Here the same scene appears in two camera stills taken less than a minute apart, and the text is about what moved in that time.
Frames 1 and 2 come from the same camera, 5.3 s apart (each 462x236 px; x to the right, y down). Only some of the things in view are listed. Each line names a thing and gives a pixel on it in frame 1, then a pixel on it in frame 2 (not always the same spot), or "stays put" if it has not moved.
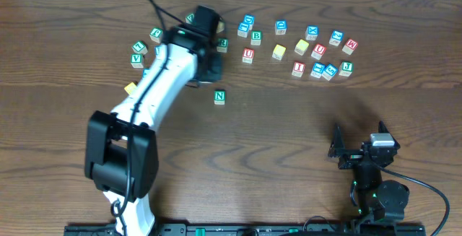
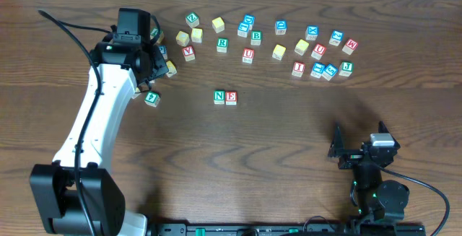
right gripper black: x=361 y=155 stays put
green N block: x=219 y=97 stays put
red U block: x=248 y=55 stays put
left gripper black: x=211 y=70 → x=161 y=67
